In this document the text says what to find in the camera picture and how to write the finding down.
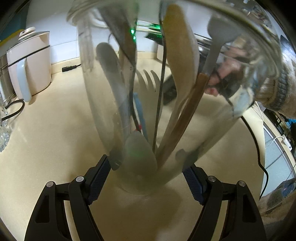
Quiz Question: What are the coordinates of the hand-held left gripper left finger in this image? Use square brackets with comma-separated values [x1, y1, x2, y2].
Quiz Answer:
[24, 155, 111, 241]

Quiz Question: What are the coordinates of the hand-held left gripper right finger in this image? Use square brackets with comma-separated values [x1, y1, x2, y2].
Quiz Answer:
[182, 165, 267, 241]

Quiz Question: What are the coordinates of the white plastic fork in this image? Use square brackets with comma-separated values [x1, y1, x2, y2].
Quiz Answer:
[135, 69, 163, 98]

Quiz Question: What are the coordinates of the light wooden spoon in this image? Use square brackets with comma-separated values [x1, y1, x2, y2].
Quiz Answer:
[159, 5, 200, 163]

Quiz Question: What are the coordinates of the white ceramic soup spoon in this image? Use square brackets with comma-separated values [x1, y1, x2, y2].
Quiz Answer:
[124, 133, 158, 174]

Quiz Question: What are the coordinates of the clear glass jar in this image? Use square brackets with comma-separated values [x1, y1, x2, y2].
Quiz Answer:
[67, 0, 284, 195]

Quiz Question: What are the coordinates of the grey spoon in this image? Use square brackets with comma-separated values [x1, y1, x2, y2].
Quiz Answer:
[96, 43, 130, 144]

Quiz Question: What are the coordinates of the wooden handled grey spatula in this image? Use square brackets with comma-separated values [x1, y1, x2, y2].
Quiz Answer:
[162, 16, 238, 167]

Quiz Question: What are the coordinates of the translucent plastic spoon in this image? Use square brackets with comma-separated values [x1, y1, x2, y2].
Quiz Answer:
[77, 14, 95, 72]

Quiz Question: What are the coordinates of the person's right hand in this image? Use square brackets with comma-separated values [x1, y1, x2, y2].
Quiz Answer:
[205, 59, 242, 96]

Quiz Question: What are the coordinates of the black device with green light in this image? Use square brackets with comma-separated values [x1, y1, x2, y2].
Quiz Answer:
[129, 20, 167, 44]

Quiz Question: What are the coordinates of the dark patterned cloth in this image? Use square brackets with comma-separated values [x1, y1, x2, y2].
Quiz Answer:
[259, 178, 296, 214]

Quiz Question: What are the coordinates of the white charger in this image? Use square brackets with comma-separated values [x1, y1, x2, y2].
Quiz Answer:
[269, 136, 293, 151]

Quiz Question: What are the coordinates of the cut glass cup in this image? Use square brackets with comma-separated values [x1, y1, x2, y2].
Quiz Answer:
[0, 100, 18, 152]

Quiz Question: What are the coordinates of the cream electric kettle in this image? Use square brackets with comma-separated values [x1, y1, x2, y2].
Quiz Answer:
[6, 27, 52, 102]

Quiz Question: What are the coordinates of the long black cable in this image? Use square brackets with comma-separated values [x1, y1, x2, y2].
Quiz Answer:
[240, 116, 270, 200]

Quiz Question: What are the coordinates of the black power cable with plug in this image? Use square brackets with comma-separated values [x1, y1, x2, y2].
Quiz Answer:
[62, 64, 82, 73]

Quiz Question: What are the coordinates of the black looped cable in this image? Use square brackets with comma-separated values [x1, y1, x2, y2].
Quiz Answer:
[1, 100, 25, 121]

